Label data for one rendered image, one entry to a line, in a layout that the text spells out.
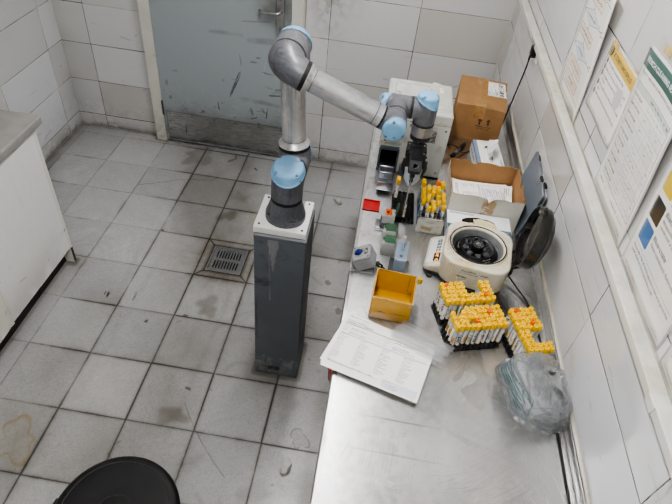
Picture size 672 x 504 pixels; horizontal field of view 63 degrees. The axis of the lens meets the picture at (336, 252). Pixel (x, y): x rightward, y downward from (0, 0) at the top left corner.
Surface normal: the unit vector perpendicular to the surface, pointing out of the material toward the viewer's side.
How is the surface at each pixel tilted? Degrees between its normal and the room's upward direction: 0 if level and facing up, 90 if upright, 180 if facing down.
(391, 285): 90
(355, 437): 0
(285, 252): 90
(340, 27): 90
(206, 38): 90
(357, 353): 1
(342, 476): 0
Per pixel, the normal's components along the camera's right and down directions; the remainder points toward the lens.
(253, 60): -0.14, 0.67
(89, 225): 0.09, -0.72
